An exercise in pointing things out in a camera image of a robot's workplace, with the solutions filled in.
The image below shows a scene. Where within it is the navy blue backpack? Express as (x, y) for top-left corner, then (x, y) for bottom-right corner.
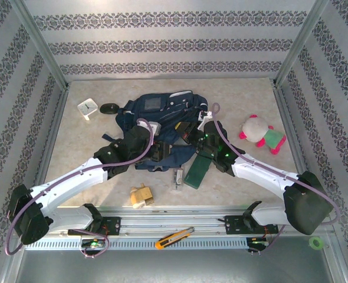
(101, 90), (222, 172)

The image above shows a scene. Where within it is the dark green pencil case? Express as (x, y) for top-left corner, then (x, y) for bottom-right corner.
(183, 153), (214, 190)

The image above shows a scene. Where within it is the black computer mouse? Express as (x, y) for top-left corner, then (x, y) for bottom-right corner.
(99, 102), (119, 115)

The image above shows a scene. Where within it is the clear plastic stationery pouch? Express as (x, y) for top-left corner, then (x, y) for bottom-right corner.
(170, 166), (186, 194)

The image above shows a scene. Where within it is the tan wooden block toy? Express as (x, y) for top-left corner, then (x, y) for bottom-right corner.
(129, 182), (156, 210)

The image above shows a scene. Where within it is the white pink green plush toy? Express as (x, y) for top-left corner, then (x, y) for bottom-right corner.
(238, 114), (287, 156)

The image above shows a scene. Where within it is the white square desk clock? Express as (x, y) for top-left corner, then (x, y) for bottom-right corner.
(77, 98), (100, 121)

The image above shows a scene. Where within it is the orange and black utility knife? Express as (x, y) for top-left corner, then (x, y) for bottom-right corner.
(155, 226), (195, 251)

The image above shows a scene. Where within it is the right controller board green light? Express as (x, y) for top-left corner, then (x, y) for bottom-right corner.
(247, 236), (270, 248)

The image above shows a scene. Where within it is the controller board green light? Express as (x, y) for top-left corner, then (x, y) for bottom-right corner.
(81, 239), (106, 248)
(247, 236), (270, 248)

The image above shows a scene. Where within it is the left controller board green light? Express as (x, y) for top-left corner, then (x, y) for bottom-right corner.
(81, 239), (106, 248)

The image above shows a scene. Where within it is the green tape roll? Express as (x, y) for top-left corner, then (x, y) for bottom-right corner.
(308, 236), (324, 251)

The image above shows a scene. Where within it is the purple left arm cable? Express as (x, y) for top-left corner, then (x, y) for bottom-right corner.
(4, 117), (156, 259)

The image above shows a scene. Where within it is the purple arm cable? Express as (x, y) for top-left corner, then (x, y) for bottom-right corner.
(211, 102), (339, 257)
(4, 117), (156, 259)

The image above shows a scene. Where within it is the aluminium table edge rail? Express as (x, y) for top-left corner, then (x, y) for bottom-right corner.
(273, 84), (310, 177)
(25, 85), (71, 215)

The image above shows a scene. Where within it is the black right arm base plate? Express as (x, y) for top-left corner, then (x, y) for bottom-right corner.
(224, 215), (280, 236)

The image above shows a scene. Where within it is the aluminium linear rail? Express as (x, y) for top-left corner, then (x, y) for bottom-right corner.
(14, 206), (334, 236)

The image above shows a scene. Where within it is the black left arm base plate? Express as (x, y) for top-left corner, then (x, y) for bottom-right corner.
(67, 216), (122, 236)

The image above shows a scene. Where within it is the slotted metal cable duct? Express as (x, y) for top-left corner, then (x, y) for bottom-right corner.
(25, 237), (249, 251)

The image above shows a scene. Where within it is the aluminium frame post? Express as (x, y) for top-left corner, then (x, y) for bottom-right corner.
(273, 0), (330, 88)
(10, 0), (70, 89)

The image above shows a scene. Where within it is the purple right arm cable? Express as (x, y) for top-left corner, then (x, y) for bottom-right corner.
(211, 102), (339, 257)

